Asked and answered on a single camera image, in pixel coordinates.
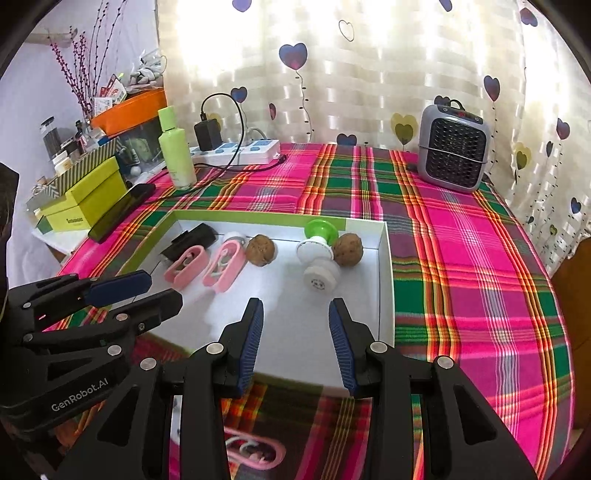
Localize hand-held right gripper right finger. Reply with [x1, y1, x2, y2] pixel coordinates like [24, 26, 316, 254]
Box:
[328, 298, 539, 480]

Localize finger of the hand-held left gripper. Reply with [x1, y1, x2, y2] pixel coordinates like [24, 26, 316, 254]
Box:
[9, 271, 153, 324]
[18, 289, 184, 356]

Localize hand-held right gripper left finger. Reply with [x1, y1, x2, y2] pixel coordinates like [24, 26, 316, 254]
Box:
[60, 298, 265, 480]

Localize pink plastic clip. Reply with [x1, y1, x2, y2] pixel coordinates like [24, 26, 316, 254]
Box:
[202, 240, 243, 294]
[164, 246, 208, 291]
[224, 427, 284, 469]

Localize green and white shallow box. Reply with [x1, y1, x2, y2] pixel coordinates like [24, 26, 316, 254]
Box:
[108, 210, 395, 398]

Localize black cylindrical device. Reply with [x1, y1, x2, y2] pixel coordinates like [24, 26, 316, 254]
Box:
[161, 223, 218, 266]

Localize white cylindrical jar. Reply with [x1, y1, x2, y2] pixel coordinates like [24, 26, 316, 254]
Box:
[302, 259, 342, 292]

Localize brown walnut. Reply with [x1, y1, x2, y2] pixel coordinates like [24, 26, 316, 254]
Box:
[332, 233, 365, 267]
[246, 234, 278, 267]

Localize green and white massager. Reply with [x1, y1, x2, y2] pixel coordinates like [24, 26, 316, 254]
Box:
[295, 219, 334, 265]

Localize black phone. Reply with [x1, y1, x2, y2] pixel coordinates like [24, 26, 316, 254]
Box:
[87, 183, 157, 244]

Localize white side table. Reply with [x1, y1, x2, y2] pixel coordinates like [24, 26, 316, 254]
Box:
[30, 226, 88, 254]

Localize lime green box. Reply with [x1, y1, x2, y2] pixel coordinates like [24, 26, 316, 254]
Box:
[39, 157, 127, 234]

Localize chevron striped box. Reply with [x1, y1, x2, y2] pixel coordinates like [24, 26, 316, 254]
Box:
[25, 138, 123, 208]

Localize pink plaid tablecloth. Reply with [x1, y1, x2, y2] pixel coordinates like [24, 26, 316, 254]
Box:
[58, 142, 583, 480]

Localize clear storage container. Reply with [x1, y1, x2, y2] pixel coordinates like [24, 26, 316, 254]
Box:
[111, 124, 167, 167]

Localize light green bottle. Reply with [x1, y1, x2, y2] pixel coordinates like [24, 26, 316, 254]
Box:
[158, 105, 198, 191]

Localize dark glass jar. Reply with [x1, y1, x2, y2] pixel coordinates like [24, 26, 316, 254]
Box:
[41, 117, 63, 158]

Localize black charger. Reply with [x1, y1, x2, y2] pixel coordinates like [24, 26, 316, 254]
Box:
[194, 119, 223, 151]

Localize orange storage box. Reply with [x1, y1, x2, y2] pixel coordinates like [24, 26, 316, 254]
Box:
[90, 88, 167, 137]

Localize white power strip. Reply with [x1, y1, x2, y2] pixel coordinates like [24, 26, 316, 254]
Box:
[189, 138, 281, 166]

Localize pile of small packets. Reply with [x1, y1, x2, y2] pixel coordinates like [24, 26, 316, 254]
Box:
[92, 76, 127, 114]

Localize purple decorative branches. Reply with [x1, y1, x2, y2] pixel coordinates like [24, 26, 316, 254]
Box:
[48, 0, 127, 118]

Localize grey small heater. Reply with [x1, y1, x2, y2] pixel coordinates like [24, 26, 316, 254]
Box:
[417, 99, 491, 193]

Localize brown wooden furniture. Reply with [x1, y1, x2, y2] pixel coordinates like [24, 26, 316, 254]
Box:
[551, 237, 591, 333]

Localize heart print curtain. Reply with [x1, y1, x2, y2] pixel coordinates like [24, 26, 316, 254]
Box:
[157, 0, 591, 278]

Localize white cable bundle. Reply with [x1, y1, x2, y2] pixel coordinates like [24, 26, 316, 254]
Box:
[127, 53, 167, 88]

